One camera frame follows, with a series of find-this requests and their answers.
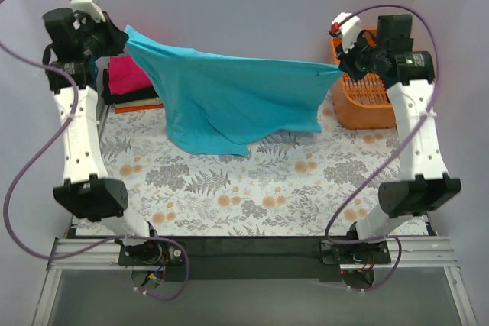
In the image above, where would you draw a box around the orange folded t shirt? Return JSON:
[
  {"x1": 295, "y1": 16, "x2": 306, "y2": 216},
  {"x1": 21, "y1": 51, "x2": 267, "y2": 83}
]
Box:
[{"x1": 115, "y1": 104, "x2": 164, "y2": 114}]

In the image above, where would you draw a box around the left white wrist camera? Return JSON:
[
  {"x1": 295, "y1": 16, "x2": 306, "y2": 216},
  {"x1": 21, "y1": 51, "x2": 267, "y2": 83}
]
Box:
[{"x1": 70, "y1": 0, "x2": 106, "y2": 23}]

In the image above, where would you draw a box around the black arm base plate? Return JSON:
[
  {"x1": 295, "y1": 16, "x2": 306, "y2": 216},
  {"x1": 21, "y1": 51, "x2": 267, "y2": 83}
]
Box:
[{"x1": 118, "y1": 236, "x2": 392, "y2": 283}]

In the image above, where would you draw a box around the beige folded t shirt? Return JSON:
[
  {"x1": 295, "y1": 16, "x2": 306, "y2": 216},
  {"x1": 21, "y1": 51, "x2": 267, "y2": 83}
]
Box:
[{"x1": 114, "y1": 97, "x2": 163, "y2": 108}]

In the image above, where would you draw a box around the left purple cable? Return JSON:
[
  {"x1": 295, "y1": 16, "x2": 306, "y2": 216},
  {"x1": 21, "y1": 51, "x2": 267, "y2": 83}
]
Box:
[{"x1": 0, "y1": 0, "x2": 190, "y2": 301}]

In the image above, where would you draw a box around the floral patterned table mat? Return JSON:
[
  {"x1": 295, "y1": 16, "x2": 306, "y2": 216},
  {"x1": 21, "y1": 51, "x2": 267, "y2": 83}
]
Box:
[{"x1": 76, "y1": 96, "x2": 429, "y2": 237}]

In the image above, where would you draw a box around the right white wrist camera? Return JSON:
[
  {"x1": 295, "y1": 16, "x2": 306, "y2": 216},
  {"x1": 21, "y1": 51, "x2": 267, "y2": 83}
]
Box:
[{"x1": 329, "y1": 12, "x2": 362, "y2": 54}]

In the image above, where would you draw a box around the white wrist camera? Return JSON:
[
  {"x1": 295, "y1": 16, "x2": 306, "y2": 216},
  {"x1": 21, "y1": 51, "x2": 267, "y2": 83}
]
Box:
[
  {"x1": 329, "y1": 12, "x2": 362, "y2": 54},
  {"x1": 70, "y1": 0, "x2": 106, "y2": 23}
]

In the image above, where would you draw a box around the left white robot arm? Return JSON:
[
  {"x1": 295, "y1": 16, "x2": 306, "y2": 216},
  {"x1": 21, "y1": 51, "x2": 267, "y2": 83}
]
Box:
[{"x1": 43, "y1": 8, "x2": 163, "y2": 265}]

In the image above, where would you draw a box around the teal t shirt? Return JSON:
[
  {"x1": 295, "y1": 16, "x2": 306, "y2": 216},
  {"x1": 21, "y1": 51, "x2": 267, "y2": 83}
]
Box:
[{"x1": 125, "y1": 26, "x2": 342, "y2": 156}]

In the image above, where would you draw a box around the pink folded t shirt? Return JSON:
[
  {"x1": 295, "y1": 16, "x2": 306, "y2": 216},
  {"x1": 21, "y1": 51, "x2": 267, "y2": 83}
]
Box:
[{"x1": 108, "y1": 56, "x2": 152, "y2": 95}]

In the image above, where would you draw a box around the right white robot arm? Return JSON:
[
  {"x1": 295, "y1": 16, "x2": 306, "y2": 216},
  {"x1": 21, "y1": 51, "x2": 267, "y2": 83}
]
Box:
[{"x1": 330, "y1": 13, "x2": 461, "y2": 263}]

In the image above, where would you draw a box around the aluminium frame rail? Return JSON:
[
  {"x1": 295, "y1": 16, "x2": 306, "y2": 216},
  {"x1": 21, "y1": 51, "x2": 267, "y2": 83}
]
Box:
[{"x1": 51, "y1": 236, "x2": 459, "y2": 270}]

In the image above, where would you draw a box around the black folded t shirt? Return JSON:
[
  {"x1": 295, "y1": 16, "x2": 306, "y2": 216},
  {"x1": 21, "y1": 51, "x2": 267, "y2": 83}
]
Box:
[{"x1": 102, "y1": 69, "x2": 158, "y2": 105}]

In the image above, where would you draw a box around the orange plastic basket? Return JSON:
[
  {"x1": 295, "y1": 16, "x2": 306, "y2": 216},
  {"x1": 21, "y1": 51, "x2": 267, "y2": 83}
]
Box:
[{"x1": 327, "y1": 27, "x2": 398, "y2": 131}]

